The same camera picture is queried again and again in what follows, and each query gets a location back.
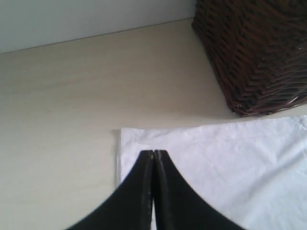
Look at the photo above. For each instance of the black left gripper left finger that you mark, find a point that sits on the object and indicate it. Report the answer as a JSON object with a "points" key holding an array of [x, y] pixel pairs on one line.
{"points": [[130, 205]]}

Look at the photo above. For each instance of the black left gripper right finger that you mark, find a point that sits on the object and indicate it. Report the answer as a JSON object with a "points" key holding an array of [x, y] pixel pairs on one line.
{"points": [[177, 205]]}

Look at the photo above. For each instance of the white t-shirt with red logo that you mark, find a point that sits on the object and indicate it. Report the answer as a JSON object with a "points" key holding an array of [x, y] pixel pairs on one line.
{"points": [[253, 172]]}

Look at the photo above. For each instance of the dark brown wicker basket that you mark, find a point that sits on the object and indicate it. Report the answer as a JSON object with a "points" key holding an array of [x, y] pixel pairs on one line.
{"points": [[258, 51]]}

